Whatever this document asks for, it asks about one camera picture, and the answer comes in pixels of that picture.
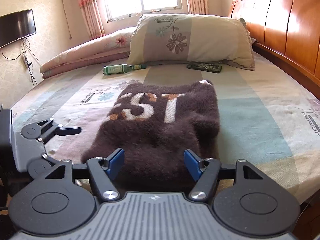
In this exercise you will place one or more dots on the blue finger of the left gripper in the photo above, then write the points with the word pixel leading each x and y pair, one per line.
pixel 68 130

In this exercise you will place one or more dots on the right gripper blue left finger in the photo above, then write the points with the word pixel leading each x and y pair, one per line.
pixel 102 173

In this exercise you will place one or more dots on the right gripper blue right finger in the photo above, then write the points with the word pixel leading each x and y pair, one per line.
pixel 205 173

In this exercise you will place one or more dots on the dark brown fuzzy sweater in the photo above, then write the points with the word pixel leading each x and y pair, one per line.
pixel 154 125

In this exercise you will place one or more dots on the striped pastel bed sheet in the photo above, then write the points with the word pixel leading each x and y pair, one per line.
pixel 266 117

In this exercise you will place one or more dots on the green glass bottle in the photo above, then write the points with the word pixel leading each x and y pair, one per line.
pixel 121 68

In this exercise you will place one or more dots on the pink floral folded quilt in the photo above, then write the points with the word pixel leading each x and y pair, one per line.
pixel 105 49

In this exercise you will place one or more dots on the dark green patterned packet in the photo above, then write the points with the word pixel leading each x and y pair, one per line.
pixel 206 67

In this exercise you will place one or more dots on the pink striped left curtain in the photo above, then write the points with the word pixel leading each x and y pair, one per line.
pixel 92 19

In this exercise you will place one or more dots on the floral cream pillow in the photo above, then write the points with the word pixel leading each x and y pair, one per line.
pixel 191 38

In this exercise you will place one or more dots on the orange wooden headboard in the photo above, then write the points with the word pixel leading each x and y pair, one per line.
pixel 286 32

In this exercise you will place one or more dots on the white wall power strip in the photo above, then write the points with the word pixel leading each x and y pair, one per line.
pixel 26 62

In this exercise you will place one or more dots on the wall mounted black television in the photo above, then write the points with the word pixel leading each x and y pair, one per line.
pixel 16 26

